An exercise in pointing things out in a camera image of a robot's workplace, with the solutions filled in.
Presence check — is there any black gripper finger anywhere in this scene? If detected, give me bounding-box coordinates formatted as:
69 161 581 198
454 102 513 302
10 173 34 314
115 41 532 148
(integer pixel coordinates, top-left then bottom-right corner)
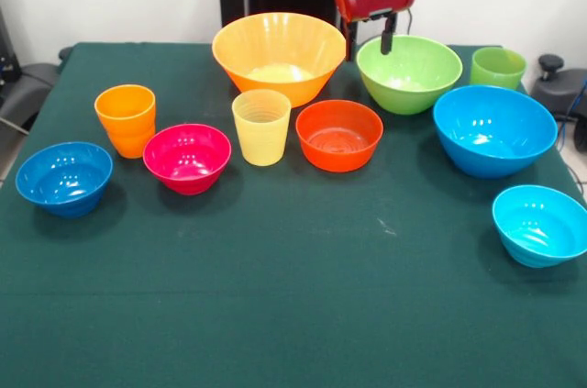
380 13 396 56
344 22 359 62

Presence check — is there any green bowl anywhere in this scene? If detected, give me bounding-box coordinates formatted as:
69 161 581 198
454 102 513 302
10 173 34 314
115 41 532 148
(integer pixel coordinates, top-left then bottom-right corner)
356 34 464 116

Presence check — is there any large yellow-orange bowl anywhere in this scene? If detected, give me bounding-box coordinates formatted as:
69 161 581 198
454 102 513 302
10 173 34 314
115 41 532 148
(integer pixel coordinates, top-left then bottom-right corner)
211 11 349 109

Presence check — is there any pink bowl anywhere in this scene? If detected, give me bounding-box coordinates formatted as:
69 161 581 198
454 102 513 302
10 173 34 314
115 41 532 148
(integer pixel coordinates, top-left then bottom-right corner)
142 123 233 197

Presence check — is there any red-orange bowl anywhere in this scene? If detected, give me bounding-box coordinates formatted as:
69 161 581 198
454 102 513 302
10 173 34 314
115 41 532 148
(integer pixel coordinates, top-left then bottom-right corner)
294 99 384 173

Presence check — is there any green cup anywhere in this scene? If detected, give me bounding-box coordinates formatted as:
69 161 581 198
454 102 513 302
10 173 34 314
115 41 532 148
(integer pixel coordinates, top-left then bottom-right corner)
469 46 528 91

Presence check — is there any yellow cup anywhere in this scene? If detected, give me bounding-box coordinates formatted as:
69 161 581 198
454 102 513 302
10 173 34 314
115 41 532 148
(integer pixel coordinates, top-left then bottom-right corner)
231 88 293 167

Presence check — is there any large blue bowl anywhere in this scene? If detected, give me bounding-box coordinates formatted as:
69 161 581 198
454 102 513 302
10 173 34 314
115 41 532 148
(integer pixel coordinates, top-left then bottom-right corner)
432 83 559 180

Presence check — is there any black chair base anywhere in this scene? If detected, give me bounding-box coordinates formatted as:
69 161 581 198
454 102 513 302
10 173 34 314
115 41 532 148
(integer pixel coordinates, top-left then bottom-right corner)
530 53 587 153

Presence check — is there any orange cup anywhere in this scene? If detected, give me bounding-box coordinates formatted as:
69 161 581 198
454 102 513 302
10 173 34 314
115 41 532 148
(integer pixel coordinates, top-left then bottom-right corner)
94 83 158 161

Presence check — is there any small light blue bowl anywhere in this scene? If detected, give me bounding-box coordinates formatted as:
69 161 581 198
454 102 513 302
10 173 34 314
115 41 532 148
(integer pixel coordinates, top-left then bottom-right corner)
492 183 587 270

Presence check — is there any dark green tablecloth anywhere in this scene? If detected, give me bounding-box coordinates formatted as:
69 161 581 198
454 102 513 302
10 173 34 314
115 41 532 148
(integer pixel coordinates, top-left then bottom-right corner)
0 41 587 388

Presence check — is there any small dark blue bowl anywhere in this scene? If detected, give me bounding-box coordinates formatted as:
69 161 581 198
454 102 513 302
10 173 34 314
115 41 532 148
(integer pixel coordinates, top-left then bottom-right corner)
15 140 115 219

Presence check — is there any grey chair base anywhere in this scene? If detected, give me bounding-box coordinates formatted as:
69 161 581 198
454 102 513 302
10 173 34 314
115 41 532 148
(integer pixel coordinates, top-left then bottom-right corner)
0 61 61 132

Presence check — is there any black wall cable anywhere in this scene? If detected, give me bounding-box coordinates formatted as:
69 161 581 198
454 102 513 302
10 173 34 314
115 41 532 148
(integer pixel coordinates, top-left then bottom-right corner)
384 5 415 39

